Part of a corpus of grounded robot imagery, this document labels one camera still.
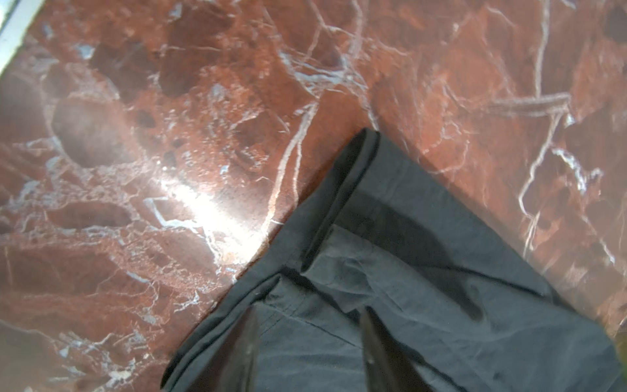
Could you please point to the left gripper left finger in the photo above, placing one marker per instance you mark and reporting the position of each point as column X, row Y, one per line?
column 233, row 366

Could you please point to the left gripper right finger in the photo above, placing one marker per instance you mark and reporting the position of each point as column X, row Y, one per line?
column 387, row 368

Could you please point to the black shirt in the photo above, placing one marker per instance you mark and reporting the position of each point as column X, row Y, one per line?
column 381, row 236

